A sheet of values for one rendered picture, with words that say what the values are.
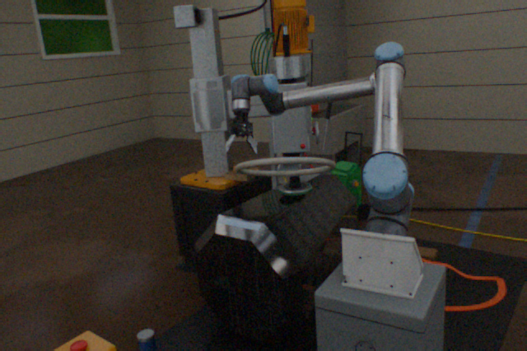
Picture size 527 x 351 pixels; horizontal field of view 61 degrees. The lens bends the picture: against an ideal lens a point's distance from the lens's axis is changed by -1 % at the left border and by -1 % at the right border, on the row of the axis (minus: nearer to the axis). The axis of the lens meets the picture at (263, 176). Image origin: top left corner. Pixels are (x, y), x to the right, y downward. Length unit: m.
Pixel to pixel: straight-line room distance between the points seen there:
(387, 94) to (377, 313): 0.83
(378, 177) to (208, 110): 2.04
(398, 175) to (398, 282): 0.38
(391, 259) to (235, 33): 7.49
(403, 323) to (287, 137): 1.46
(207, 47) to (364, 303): 2.36
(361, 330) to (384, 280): 0.20
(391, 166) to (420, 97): 5.87
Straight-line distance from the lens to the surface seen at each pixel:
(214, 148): 3.53
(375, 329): 1.69
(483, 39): 7.26
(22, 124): 8.62
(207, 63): 3.45
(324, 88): 2.14
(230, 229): 2.59
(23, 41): 8.75
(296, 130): 2.72
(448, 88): 7.36
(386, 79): 1.90
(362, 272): 1.70
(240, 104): 2.10
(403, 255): 1.63
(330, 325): 1.76
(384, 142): 1.70
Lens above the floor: 1.73
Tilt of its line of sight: 16 degrees down
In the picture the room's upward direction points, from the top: 5 degrees counter-clockwise
